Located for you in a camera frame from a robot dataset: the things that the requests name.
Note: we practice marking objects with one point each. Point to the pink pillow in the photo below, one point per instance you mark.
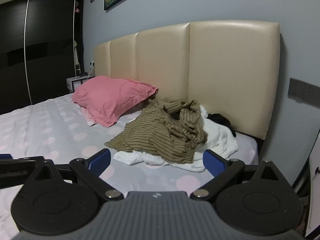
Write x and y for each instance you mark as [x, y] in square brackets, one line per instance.
[106, 99]

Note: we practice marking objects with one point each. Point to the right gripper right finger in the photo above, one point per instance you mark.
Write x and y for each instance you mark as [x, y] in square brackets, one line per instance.
[225, 172]

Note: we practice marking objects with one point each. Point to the grey wall switch panel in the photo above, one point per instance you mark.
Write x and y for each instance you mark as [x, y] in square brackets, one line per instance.
[304, 92]

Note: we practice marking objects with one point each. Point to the light pink pillow under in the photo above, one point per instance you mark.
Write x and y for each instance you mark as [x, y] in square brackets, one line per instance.
[88, 117]

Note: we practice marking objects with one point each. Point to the white bedside table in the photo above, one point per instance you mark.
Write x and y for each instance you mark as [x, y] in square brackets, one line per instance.
[74, 82]

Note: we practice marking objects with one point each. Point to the beige padded headboard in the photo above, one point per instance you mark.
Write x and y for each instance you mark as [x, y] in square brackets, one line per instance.
[230, 67]

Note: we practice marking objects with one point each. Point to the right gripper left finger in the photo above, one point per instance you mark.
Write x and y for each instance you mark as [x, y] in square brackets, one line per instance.
[87, 172]

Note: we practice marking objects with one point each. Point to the olive striped shorts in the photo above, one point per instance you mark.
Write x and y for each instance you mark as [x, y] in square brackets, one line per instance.
[170, 129]

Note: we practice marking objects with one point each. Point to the black sliding wardrobe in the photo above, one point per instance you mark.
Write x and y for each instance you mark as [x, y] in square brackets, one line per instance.
[37, 51]

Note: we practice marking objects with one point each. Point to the black garment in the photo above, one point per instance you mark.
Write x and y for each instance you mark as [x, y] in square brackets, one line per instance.
[219, 119]

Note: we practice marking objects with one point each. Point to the white crumpled garment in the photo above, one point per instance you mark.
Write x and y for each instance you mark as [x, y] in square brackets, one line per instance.
[220, 140]

